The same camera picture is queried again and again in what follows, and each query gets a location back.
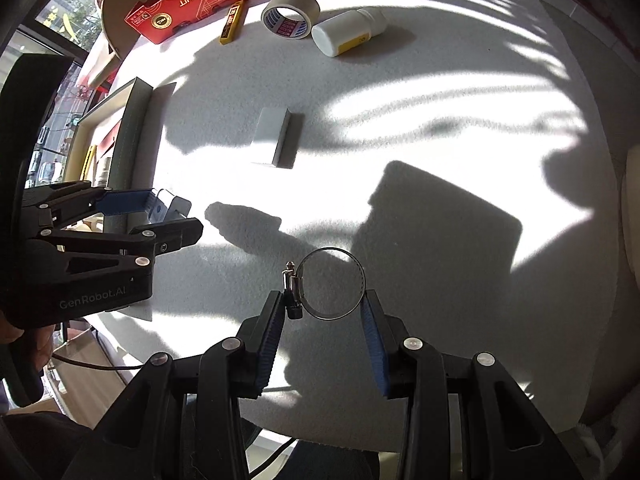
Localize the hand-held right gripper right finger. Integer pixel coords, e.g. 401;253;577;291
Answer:
361;290;586;480

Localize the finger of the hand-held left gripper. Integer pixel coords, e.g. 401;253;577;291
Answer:
32;217;205;270
22;182;156;233

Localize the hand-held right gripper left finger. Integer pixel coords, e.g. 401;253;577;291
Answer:
60;290;286;480

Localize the metal hose clamp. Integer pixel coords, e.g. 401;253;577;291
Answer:
281;247;367;321

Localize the person's left hand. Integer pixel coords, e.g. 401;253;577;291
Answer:
0;310;53;376

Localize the white cardboard box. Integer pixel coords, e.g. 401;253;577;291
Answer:
82;35;121;91

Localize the white rectangular block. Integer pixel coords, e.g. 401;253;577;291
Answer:
250;107;304;170

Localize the yellow blade case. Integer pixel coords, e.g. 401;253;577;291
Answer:
218;0;246;45

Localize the beige tape roll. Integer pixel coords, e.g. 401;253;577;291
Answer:
261;0;321;41

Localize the white plastic bottle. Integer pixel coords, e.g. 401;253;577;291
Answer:
311;7;387;57

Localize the black cable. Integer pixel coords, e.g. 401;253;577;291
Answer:
50;352;151;373

